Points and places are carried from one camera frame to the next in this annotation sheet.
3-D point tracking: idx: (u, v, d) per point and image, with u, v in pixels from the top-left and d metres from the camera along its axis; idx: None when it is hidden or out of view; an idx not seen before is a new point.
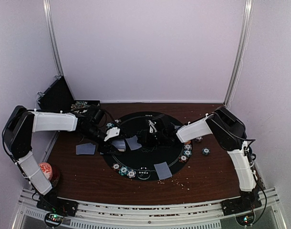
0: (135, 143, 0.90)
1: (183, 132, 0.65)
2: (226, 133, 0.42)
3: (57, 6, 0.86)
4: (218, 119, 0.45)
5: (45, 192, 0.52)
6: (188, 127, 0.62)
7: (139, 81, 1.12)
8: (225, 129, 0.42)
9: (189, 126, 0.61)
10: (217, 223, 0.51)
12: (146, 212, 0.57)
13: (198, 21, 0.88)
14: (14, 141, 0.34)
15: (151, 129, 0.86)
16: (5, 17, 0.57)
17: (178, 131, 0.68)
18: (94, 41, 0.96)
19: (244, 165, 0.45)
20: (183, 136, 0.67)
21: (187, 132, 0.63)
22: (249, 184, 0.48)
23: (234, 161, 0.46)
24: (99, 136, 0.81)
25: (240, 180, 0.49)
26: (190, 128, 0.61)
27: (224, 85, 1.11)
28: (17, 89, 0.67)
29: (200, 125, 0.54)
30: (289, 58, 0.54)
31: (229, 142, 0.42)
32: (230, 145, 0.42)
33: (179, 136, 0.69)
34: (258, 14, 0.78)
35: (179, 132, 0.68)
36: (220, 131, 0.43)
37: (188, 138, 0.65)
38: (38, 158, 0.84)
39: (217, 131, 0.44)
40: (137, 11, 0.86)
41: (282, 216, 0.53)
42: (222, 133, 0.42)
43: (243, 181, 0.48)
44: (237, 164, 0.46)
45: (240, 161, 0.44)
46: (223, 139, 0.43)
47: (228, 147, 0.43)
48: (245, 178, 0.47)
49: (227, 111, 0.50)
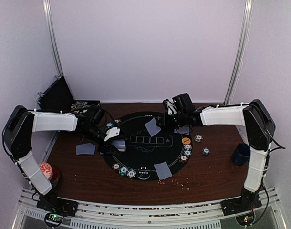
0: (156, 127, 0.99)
1: (209, 115, 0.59)
2: (260, 130, 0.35)
3: (57, 5, 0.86)
4: (256, 113, 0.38)
5: (45, 192, 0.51)
6: (216, 112, 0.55)
7: (139, 81, 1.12)
8: (261, 125, 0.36)
9: (218, 110, 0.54)
10: (217, 223, 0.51)
12: (146, 212, 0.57)
13: (198, 21, 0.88)
14: (14, 141, 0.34)
15: (170, 111, 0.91)
16: (5, 18, 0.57)
17: (202, 113, 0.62)
18: (94, 41, 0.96)
19: (260, 167, 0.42)
20: (207, 119, 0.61)
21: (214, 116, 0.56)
22: (255, 185, 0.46)
23: (251, 159, 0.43)
24: (99, 136, 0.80)
25: (246, 177, 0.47)
26: (219, 113, 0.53)
27: (224, 85, 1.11)
28: (17, 89, 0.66)
29: (232, 115, 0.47)
30: (289, 58, 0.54)
31: (260, 141, 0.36)
32: (259, 144, 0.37)
33: (202, 117, 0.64)
34: (258, 14, 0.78)
35: (202, 114, 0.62)
36: (254, 127, 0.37)
37: (214, 121, 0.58)
38: (38, 158, 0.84)
39: (249, 125, 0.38)
40: (136, 10, 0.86)
41: (282, 216, 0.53)
42: (255, 129, 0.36)
43: (250, 179, 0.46)
44: (254, 162, 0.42)
45: (258, 161, 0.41)
46: (254, 136, 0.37)
47: (257, 146, 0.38)
48: (254, 177, 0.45)
49: (265, 108, 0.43)
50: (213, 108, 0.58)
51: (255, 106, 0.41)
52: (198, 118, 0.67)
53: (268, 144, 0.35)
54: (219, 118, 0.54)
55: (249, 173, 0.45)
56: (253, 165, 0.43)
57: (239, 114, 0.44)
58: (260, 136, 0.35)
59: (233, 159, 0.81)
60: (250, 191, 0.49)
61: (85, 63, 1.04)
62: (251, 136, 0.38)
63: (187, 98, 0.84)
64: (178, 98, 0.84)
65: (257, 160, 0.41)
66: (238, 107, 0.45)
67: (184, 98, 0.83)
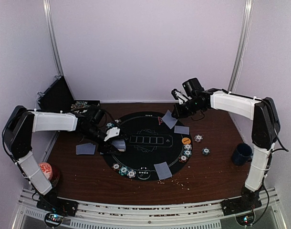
0: (171, 120, 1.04)
1: (220, 99, 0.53)
2: (266, 130, 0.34)
3: (57, 6, 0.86)
4: (267, 109, 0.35)
5: (45, 192, 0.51)
6: (227, 99, 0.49)
7: (139, 81, 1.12)
8: (269, 125, 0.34)
9: (229, 98, 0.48)
10: (217, 223, 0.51)
12: (146, 212, 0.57)
13: (198, 21, 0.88)
14: (14, 142, 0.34)
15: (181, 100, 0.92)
16: (5, 18, 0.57)
17: (213, 96, 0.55)
18: (93, 41, 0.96)
19: (262, 166, 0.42)
20: (216, 102, 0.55)
21: (224, 102, 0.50)
22: (255, 184, 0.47)
23: (254, 158, 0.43)
24: (99, 136, 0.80)
25: (248, 175, 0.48)
26: (230, 101, 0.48)
27: (224, 85, 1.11)
28: (17, 88, 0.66)
29: (243, 108, 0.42)
30: (289, 58, 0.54)
31: (263, 140, 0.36)
32: (262, 143, 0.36)
33: (212, 100, 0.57)
34: (258, 14, 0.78)
35: (212, 97, 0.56)
36: (261, 126, 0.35)
37: (221, 108, 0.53)
38: (38, 158, 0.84)
39: (256, 122, 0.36)
40: (136, 10, 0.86)
41: (282, 216, 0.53)
42: (262, 128, 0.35)
43: (252, 178, 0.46)
44: (255, 161, 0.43)
45: (260, 160, 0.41)
46: (258, 134, 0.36)
47: (259, 143, 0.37)
48: (255, 176, 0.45)
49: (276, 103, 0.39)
50: (226, 94, 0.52)
51: (268, 101, 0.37)
52: (208, 98, 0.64)
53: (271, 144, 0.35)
54: (228, 106, 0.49)
55: (251, 172, 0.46)
56: (254, 164, 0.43)
57: (250, 109, 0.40)
58: (265, 136, 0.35)
59: (233, 159, 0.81)
60: (251, 190, 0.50)
61: (84, 63, 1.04)
62: (255, 133, 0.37)
63: (195, 83, 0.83)
64: (186, 84, 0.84)
65: (259, 159, 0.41)
66: (250, 100, 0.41)
67: (193, 82, 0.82)
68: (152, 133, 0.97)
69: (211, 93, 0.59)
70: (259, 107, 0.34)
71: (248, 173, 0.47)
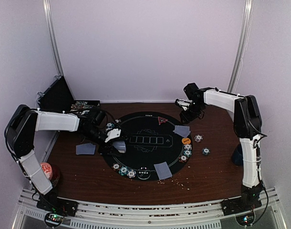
0: (182, 130, 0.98)
1: (210, 96, 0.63)
2: (244, 121, 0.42)
3: (57, 6, 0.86)
4: (246, 104, 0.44)
5: (45, 192, 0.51)
6: (216, 95, 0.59)
7: (139, 81, 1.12)
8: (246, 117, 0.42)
9: (218, 95, 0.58)
10: (217, 223, 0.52)
12: (146, 212, 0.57)
13: (198, 22, 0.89)
14: (16, 140, 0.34)
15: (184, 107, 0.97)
16: (5, 19, 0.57)
17: (205, 92, 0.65)
18: (94, 41, 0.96)
19: (252, 158, 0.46)
20: (207, 98, 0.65)
21: (214, 98, 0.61)
22: (251, 179, 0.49)
23: (244, 151, 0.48)
24: (100, 137, 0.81)
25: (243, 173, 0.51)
26: (219, 98, 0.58)
27: (224, 85, 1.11)
28: (17, 89, 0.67)
29: (228, 103, 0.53)
30: (289, 58, 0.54)
31: (243, 130, 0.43)
32: (242, 133, 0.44)
33: (204, 97, 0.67)
34: (258, 14, 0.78)
35: (204, 94, 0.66)
36: (240, 117, 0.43)
37: (210, 102, 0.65)
38: (38, 158, 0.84)
39: (237, 115, 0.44)
40: (137, 10, 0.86)
41: (282, 216, 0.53)
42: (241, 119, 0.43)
43: (246, 173, 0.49)
44: (245, 155, 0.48)
45: (248, 152, 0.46)
46: (239, 125, 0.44)
47: (240, 133, 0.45)
48: (250, 171, 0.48)
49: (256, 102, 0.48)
50: (215, 91, 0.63)
51: (248, 97, 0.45)
52: (202, 95, 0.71)
53: (250, 133, 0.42)
54: (216, 100, 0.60)
55: (245, 168, 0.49)
56: (246, 159, 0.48)
57: (232, 102, 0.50)
58: (243, 126, 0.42)
59: (233, 159, 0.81)
60: (248, 187, 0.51)
61: (84, 63, 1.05)
62: (237, 125, 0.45)
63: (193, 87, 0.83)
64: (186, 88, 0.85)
65: (248, 151, 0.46)
66: (234, 97, 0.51)
67: (191, 86, 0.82)
68: (152, 133, 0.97)
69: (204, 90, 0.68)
70: (238, 101, 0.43)
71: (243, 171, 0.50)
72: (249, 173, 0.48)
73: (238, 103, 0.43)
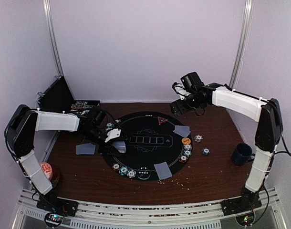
0: (183, 130, 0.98)
1: (222, 97, 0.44)
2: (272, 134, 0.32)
3: (57, 6, 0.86)
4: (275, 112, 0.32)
5: (45, 192, 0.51)
6: (231, 97, 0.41)
7: (139, 81, 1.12)
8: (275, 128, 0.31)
9: (232, 97, 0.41)
10: (217, 223, 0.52)
12: (146, 212, 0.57)
13: (198, 22, 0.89)
14: (16, 140, 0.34)
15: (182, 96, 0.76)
16: (5, 19, 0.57)
17: (216, 92, 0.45)
18: (93, 41, 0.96)
19: (264, 168, 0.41)
20: (219, 100, 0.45)
21: (227, 100, 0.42)
22: (257, 185, 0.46)
23: (255, 159, 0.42)
24: (100, 137, 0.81)
25: (249, 176, 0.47)
26: (230, 100, 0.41)
27: (225, 85, 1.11)
28: (17, 89, 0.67)
29: (244, 108, 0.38)
30: (289, 58, 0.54)
31: (268, 143, 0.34)
32: (265, 146, 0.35)
33: (213, 97, 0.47)
34: (258, 14, 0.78)
35: (213, 93, 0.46)
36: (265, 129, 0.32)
37: (223, 105, 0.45)
38: (38, 158, 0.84)
39: (260, 124, 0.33)
40: (136, 10, 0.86)
41: (282, 216, 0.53)
42: (268, 131, 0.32)
43: (253, 178, 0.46)
44: (257, 163, 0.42)
45: (260, 162, 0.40)
46: (263, 137, 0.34)
47: (263, 146, 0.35)
48: (257, 177, 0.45)
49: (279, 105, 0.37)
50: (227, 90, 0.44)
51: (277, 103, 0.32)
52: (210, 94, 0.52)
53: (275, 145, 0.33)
54: (231, 104, 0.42)
55: (253, 172, 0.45)
56: (256, 166, 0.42)
57: (254, 109, 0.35)
58: (269, 140, 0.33)
59: (233, 159, 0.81)
60: (251, 191, 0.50)
61: (84, 63, 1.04)
62: (259, 135, 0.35)
63: (194, 78, 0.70)
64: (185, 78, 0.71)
65: (261, 161, 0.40)
66: (255, 100, 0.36)
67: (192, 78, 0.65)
68: (152, 133, 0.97)
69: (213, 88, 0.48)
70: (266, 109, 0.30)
71: (250, 174, 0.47)
72: (256, 178, 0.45)
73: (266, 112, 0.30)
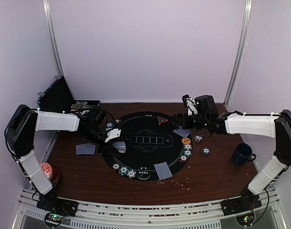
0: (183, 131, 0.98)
1: (236, 123, 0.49)
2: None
3: (57, 6, 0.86)
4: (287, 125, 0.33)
5: (45, 192, 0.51)
6: (243, 120, 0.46)
7: (139, 81, 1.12)
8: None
9: (244, 120, 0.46)
10: (217, 223, 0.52)
12: (146, 212, 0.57)
13: (198, 22, 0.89)
14: (16, 140, 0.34)
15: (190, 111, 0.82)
16: (5, 19, 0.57)
17: (229, 120, 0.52)
18: (94, 41, 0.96)
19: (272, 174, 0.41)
20: (233, 127, 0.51)
21: (241, 125, 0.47)
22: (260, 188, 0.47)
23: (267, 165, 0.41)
24: (100, 137, 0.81)
25: (254, 179, 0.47)
26: (244, 123, 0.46)
27: (224, 85, 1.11)
28: (17, 89, 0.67)
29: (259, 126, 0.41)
30: (289, 58, 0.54)
31: (288, 155, 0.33)
32: (286, 159, 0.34)
33: (226, 125, 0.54)
34: (258, 14, 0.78)
35: (226, 122, 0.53)
36: (283, 140, 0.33)
37: (239, 131, 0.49)
38: (38, 158, 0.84)
39: (277, 137, 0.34)
40: (137, 10, 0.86)
41: (282, 216, 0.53)
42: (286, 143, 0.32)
43: (258, 181, 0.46)
44: (267, 170, 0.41)
45: (272, 170, 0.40)
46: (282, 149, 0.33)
47: (284, 159, 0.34)
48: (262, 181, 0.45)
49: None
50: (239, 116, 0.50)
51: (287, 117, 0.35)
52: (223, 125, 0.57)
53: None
54: (245, 127, 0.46)
55: (260, 176, 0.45)
56: (265, 171, 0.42)
57: (267, 126, 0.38)
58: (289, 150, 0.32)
59: (233, 159, 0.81)
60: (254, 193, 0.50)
61: (84, 63, 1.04)
62: (279, 149, 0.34)
63: (210, 100, 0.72)
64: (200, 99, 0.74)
65: (273, 169, 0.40)
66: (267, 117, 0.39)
67: (209, 104, 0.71)
68: (152, 133, 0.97)
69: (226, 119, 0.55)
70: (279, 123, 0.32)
71: (256, 177, 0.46)
72: (261, 182, 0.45)
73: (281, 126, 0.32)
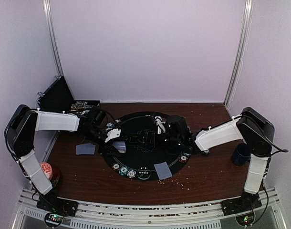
0: None
1: (204, 140, 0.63)
2: (260, 138, 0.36)
3: (57, 6, 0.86)
4: (250, 122, 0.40)
5: (46, 192, 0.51)
6: (211, 134, 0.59)
7: (139, 81, 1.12)
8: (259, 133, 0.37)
9: (212, 134, 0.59)
10: (217, 223, 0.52)
12: (146, 212, 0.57)
13: (198, 21, 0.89)
14: (17, 140, 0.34)
15: (159, 130, 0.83)
16: (5, 18, 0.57)
17: (198, 139, 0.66)
18: (94, 41, 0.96)
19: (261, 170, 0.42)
20: (203, 143, 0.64)
21: (210, 139, 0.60)
22: (256, 188, 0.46)
23: (252, 164, 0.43)
24: (100, 137, 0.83)
25: (246, 182, 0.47)
26: (213, 135, 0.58)
27: (224, 85, 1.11)
28: (17, 89, 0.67)
29: (226, 131, 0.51)
30: (289, 58, 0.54)
31: (263, 149, 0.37)
32: (263, 152, 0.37)
33: (198, 143, 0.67)
34: (258, 14, 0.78)
35: (197, 140, 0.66)
36: (252, 137, 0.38)
37: (210, 144, 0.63)
38: (38, 158, 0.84)
39: (246, 136, 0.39)
40: (136, 10, 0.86)
41: (282, 216, 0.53)
42: (255, 138, 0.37)
43: (251, 182, 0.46)
44: (254, 168, 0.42)
45: (259, 166, 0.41)
46: (255, 145, 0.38)
47: (262, 153, 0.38)
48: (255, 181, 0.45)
49: (256, 113, 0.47)
50: (205, 132, 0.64)
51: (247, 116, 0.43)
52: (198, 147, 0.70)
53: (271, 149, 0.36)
54: (214, 139, 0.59)
55: (250, 177, 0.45)
56: (253, 171, 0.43)
57: (233, 129, 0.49)
58: (262, 143, 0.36)
59: (233, 159, 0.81)
60: (252, 193, 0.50)
61: (84, 63, 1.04)
62: (253, 147, 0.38)
63: (181, 122, 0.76)
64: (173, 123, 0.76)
65: (258, 165, 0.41)
66: (229, 122, 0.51)
67: (179, 127, 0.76)
68: None
69: (197, 137, 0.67)
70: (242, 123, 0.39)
71: (247, 180, 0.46)
72: (255, 182, 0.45)
73: (244, 125, 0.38)
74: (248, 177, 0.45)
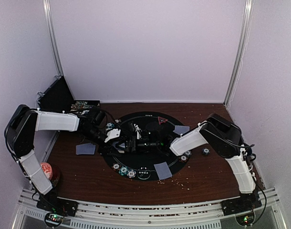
0: (182, 130, 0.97)
1: (178, 145, 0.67)
2: (222, 140, 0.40)
3: (57, 5, 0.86)
4: (212, 127, 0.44)
5: (45, 191, 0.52)
6: (182, 140, 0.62)
7: (139, 81, 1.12)
8: (221, 136, 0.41)
9: (182, 140, 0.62)
10: (217, 223, 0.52)
12: (146, 212, 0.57)
13: (198, 21, 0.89)
14: (16, 139, 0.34)
15: (139, 135, 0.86)
16: (5, 18, 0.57)
17: (172, 145, 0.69)
18: (93, 41, 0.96)
19: (244, 169, 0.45)
20: (178, 149, 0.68)
21: (182, 144, 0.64)
22: (250, 185, 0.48)
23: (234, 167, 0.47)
24: (99, 137, 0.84)
25: (239, 183, 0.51)
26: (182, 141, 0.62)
27: (225, 85, 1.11)
28: (17, 88, 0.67)
29: (193, 136, 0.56)
30: (289, 59, 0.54)
31: (228, 149, 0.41)
32: (229, 152, 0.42)
33: (174, 149, 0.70)
34: (258, 14, 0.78)
35: (172, 147, 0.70)
36: (215, 140, 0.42)
37: (183, 149, 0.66)
38: (38, 157, 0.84)
39: (212, 140, 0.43)
40: (137, 10, 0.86)
41: (283, 216, 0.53)
42: (219, 140, 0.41)
43: (244, 182, 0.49)
44: (237, 169, 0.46)
45: (239, 166, 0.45)
46: (221, 146, 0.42)
47: (228, 154, 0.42)
48: (245, 180, 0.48)
49: (220, 118, 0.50)
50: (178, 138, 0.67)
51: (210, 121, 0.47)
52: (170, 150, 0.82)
53: (235, 149, 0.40)
54: (185, 144, 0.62)
55: (242, 179, 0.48)
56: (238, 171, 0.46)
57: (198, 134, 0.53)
58: (225, 145, 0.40)
59: None
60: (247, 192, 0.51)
61: (84, 63, 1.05)
62: (219, 149, 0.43)
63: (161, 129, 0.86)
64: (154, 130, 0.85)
65: (238, 166, 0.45)
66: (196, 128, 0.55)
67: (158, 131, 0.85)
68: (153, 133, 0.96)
69: (171, 144, 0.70)
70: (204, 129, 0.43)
71: (238, 181, 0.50)
72: (246, 181, 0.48)
73: (205, 131, 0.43)
74: (240, 178, 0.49)
